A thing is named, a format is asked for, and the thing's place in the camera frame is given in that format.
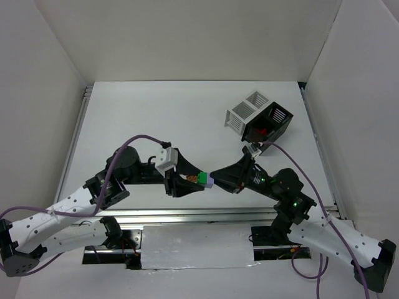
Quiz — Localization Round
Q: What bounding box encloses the brown lego plate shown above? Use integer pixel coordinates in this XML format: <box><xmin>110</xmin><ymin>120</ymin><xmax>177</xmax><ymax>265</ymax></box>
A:
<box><xmin>186</xmin><ymin>175</ymin><xmax>198</xmax><ymax>183</ymax></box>

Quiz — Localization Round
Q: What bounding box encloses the green square lego brick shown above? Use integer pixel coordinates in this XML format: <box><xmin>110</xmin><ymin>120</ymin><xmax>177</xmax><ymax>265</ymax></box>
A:
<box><xmin>197</xmin><ymin>172</ymin><xmax>209</xmax><ymax>187</ymax></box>

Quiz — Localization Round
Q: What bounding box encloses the purple square lego brick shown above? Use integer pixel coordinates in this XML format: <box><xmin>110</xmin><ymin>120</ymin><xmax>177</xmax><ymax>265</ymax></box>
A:
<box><xmin>205</xmin><ymin>176</ymin><xmax>214</xmax><ymax>189</ymax></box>

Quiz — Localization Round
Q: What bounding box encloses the red rectangular lego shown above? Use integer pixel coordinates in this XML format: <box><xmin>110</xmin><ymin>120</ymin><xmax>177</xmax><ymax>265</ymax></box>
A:
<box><xmin>256</xmin><ymin>128</ymin><xmax>267</xmax><ymax>136</ymax></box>

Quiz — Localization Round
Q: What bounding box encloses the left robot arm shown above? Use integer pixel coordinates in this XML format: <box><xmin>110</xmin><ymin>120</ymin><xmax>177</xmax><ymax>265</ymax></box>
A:
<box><xmin>1</xmin><ymin>145</ymin><xmax>204</xmax><ymax>277</ymax></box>

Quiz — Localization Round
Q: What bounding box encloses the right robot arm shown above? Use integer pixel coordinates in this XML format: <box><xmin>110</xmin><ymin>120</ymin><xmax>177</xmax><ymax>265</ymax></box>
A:
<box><xmin>210</xmin><ymin>154</ymin><xmax>397</xmax><ymax>293</ymax></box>

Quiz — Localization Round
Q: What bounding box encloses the black slatted container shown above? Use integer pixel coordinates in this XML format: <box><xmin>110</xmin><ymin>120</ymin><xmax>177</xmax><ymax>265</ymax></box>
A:
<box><xmin>241</xmin><ymin>102</ymin><xmax>294</xmax><ymax>153</ymax></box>

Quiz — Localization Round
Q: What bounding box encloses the white slatted container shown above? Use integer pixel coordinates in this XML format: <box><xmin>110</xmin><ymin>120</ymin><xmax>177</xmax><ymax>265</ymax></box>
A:
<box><xmin>224</xmin><ymin>91</ymin><xmax>271</xmax><ymax>136</ymax></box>

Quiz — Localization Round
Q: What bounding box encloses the white tape panel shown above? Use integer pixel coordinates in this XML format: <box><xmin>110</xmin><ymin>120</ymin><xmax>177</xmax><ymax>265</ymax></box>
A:
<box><xmin>141</xmin><ymin>224</ymin><xmax>256</xmax><ymax>270</ymax></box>

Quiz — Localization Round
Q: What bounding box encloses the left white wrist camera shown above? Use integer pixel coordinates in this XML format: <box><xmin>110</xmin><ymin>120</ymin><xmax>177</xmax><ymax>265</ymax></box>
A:
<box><xmin>155</xmin><ymin>147</ymin><xmax>178</xmax><ymax>174</ymax></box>

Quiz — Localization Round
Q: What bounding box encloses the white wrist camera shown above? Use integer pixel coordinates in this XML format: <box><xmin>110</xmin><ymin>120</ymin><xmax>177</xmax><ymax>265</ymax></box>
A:
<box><xmin>155</xmin><ymin>147</ymin><xmax>178</xmax><ymax>174</ymax></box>
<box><xmin>241</xmin><ymin>143</ymin><xmax>262</xmax><ymax>159</ymax></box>

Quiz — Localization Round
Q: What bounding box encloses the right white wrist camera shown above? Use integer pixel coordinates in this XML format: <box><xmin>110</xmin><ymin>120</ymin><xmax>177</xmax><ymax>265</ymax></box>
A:
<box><xmin>241</xmin><ymin>143</ymin><xmax>262</xmax><ymax>159</ymax></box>

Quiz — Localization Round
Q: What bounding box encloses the aluminium front rail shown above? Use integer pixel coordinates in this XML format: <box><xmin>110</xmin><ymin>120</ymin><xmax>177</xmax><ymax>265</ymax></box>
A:
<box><xmin>55</xmin><ymin>207</ymin><xmax>347</xmax><ymax>227</ymax></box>

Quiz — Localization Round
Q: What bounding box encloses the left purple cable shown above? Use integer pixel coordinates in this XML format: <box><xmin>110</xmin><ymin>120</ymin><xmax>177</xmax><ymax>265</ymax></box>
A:
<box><xmin>0</xmin><ymin>134</ymin><xmax>172</xmax><ymax>278</ymax></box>

